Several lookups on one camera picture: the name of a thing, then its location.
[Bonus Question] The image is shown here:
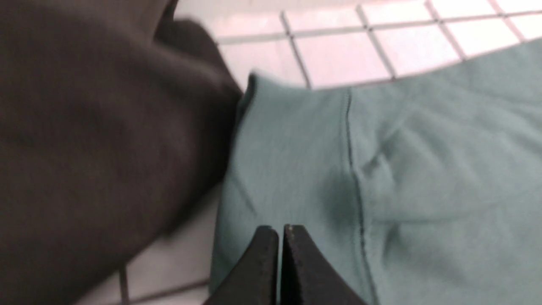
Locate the white grid tablecloth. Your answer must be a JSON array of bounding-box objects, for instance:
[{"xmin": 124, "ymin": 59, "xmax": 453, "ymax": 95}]
[{"xmin": 80, "ymin": 0, "xmax": 541, "ymax": 305}]

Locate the green long-sleeve shirt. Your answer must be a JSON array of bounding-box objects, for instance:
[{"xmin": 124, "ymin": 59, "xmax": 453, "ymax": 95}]
[{"xmin": 210, "ymin": 40, "xmax": 542, "ymax": 305}]

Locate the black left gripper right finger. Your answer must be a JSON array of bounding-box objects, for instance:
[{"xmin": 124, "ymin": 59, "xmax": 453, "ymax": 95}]
[{"xmin": 280, "ymin": 225, "xmax": 365, "ymax": 305}]

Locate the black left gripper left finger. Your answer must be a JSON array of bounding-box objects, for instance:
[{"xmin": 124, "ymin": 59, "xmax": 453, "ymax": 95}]
[{"xmin": 204, "ymin": 226, "xmax": 279, "ymax": 305}]

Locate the dark olive shirt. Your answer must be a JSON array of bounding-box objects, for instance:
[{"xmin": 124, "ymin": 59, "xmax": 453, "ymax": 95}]
[{"xmin": 0, "ymin": 0, "xmax": 242, "ymax": 305}]

